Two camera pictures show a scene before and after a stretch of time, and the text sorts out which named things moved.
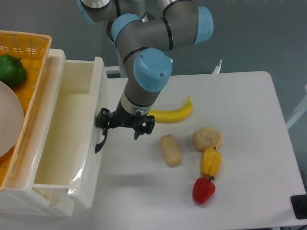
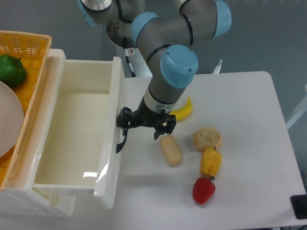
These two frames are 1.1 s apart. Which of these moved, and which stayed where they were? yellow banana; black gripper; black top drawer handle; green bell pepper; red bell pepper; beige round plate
Moved: black top drawer handle; black gripper
Stayed: beige round plate; yellow banana; red bell pepper; green bell pepper
